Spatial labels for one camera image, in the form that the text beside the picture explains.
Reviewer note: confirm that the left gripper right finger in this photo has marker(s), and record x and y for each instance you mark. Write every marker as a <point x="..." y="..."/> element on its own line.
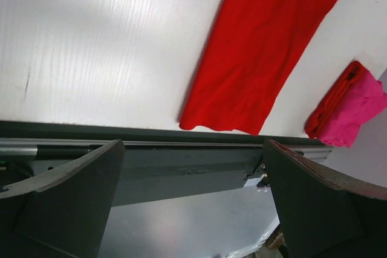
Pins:
<point x="322" y="212"/>

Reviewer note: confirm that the red t shirt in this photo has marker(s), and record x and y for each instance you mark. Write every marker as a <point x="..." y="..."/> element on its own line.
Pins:
<point x="319" y="117"/>
<point x="253" y="47"/>

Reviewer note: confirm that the folded red t shirt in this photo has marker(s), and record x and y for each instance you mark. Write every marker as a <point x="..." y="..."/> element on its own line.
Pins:
<point x="319" y="117"/>

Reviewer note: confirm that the folded pink t shirt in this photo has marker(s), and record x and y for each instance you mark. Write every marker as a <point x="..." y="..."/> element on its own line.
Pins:
<point x="362" y="102"/>

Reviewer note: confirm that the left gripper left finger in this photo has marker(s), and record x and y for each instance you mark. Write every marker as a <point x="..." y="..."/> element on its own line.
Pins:
<point x="61" y="212"/>

